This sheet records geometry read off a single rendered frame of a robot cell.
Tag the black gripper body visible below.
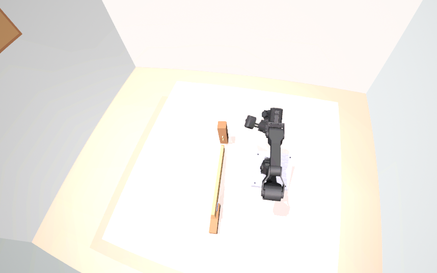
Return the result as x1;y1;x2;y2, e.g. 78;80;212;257
244;115;267;133

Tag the long wooden rail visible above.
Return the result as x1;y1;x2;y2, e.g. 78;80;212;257
211;145;225;219

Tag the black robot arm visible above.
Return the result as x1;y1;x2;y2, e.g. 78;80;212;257
260;107;285;201

